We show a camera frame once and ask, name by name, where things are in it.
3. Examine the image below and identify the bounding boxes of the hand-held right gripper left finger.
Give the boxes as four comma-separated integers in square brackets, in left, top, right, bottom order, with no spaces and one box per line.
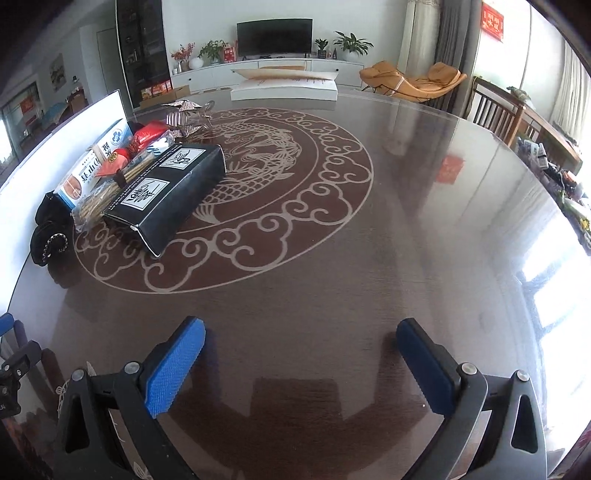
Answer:
[54,316,206,480]

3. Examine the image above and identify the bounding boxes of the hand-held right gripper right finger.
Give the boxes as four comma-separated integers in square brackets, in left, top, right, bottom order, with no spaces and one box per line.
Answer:
[396,318,548,480]

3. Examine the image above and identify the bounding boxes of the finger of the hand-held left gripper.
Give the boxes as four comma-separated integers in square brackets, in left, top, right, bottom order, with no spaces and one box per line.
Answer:
[0,313,43,386]

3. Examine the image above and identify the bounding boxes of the black fuzzy sock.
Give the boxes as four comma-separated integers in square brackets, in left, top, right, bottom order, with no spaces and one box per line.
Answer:
[30,222,75,269]

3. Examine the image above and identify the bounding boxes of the bagged bundle of wooden sticks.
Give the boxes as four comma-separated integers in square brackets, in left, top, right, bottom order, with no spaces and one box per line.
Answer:
[71,152,160,232]

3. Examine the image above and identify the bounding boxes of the blue and white medicine box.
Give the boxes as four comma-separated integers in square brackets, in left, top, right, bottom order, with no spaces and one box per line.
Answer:
[54,117,134,213]

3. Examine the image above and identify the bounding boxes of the black gift box white labels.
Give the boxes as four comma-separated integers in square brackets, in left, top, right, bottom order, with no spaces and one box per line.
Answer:
[102,144,227,258]

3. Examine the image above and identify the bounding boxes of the white board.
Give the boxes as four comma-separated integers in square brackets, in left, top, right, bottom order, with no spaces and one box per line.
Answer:
[0,89,134,319]

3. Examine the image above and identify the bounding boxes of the red envelope with gold print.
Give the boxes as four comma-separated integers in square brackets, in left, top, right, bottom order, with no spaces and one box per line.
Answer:
[98,147,139,177]

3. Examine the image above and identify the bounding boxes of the pile of assorted clutter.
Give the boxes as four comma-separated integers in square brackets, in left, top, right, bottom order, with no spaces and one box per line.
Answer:
[516,137,591,257]

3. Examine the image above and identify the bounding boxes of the red plastic packet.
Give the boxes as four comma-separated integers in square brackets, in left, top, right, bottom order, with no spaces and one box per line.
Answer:
[133,121,174,154]

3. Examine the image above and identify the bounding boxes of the rhinestone hair claw clip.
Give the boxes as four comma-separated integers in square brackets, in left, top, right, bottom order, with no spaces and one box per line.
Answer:
[161,98,216,137]

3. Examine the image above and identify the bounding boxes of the wooden side table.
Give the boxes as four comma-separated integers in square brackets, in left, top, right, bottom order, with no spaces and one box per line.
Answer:
[521,88,585,172]

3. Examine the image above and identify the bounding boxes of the wooden dining chair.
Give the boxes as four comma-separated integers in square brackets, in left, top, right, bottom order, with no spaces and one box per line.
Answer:
[469,76,527,149]

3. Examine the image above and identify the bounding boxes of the cardboard box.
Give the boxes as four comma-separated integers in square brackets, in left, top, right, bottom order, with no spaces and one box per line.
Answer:
[139,80,191,110]

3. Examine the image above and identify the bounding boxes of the white television cabinet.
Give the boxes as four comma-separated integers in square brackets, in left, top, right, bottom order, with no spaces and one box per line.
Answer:
[172,55,366,94]

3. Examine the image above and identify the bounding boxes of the orange lounge chair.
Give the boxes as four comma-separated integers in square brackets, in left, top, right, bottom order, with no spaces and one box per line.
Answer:
[359,60,468,100]

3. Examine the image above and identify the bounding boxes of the white flat box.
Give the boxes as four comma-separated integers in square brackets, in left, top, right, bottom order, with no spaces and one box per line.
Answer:
[229,65,339,103]

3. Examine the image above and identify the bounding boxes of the red flower arrangement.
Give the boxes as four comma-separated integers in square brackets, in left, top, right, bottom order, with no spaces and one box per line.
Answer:
[171,42,197,74]

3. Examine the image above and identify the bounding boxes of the dark display cabinet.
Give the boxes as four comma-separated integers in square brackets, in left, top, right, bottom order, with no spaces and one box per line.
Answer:
[115,0,173,110]

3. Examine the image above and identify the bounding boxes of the bushy green potted plant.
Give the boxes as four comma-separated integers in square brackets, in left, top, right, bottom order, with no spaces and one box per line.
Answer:
[198,40,227,65]

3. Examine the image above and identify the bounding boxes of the grey and white curtains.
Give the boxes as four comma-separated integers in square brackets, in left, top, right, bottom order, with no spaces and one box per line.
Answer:
[399,0,482,117]

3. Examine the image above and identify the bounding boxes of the large potted plant white pot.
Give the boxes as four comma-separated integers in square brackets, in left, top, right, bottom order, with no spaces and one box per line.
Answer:
[333,31,374,60]

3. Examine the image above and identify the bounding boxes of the black television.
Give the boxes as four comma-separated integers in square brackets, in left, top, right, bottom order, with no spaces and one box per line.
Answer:
[237,19,313,57]

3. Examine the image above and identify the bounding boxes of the framed wall picture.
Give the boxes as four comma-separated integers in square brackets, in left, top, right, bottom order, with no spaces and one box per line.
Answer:
[49,52,68,91]

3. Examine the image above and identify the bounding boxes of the red wall poster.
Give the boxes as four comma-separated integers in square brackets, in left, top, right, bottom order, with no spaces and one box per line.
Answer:
[481,0,505,44]

